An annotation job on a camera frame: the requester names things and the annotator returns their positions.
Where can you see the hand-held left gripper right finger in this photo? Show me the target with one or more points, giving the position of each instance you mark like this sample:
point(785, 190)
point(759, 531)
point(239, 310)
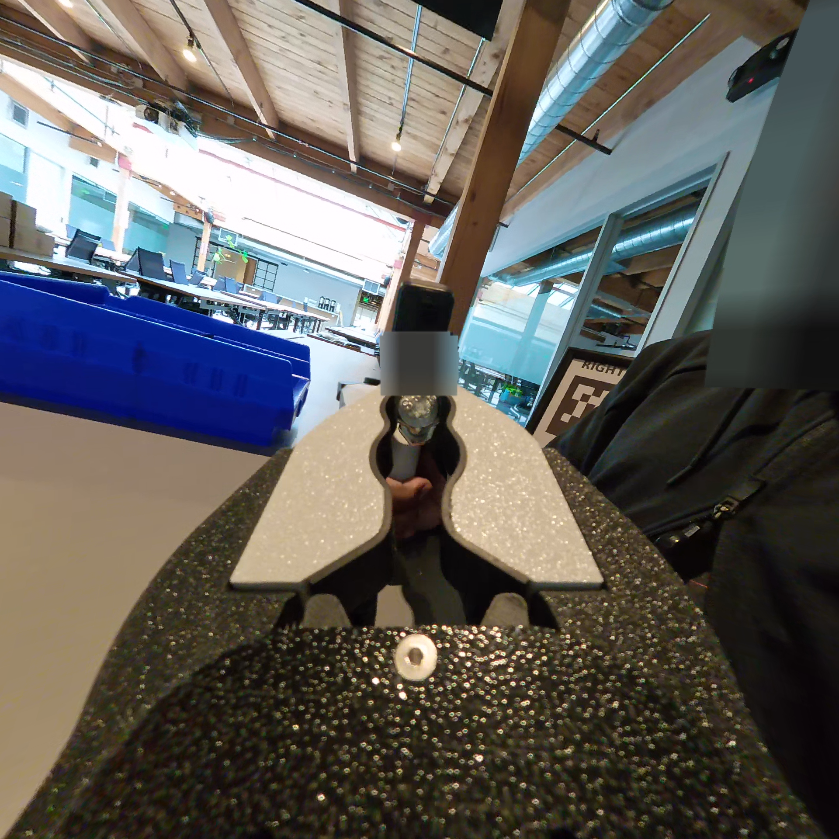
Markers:
point(518, 498)

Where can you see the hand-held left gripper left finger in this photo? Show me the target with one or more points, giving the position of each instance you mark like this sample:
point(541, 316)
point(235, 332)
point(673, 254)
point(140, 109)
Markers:
point(314, 498)

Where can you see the steel bolt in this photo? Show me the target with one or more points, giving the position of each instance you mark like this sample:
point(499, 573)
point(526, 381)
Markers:
point(416, 413)

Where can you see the person's right hand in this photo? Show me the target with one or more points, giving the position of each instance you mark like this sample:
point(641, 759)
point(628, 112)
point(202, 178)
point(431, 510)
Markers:
point(411, 505)

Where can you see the hanging green plant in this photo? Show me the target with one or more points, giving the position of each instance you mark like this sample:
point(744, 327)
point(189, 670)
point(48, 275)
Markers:
point(229, 248)

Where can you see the person in black jacket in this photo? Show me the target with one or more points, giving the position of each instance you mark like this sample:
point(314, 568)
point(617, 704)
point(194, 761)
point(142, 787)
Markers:
point(721, 524)

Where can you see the large blue plastic bin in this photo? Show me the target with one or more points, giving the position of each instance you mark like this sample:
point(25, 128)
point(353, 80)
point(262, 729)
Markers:
point(131, 387)

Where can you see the black ceiling panel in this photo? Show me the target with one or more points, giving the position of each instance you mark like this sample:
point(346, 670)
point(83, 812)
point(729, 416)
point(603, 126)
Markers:
point(459, 13)

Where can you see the ceiling mounted unit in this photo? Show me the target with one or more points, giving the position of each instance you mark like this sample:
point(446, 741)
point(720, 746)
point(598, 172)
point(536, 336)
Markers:
point(164, 116)

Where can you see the stack of cardboard boxes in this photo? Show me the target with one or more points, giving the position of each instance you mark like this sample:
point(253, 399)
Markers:
point(23, 226)

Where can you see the wooden support post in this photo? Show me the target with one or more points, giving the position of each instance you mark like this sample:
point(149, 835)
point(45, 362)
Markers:
point(406, 262)
point(491, 164)

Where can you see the silver spiral duct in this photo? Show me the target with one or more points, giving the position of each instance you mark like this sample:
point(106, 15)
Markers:
point(577, 72)
point(642, 236)

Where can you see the black wall sensor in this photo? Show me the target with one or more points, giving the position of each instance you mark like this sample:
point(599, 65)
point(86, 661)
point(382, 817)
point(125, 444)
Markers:
point(754, 72)

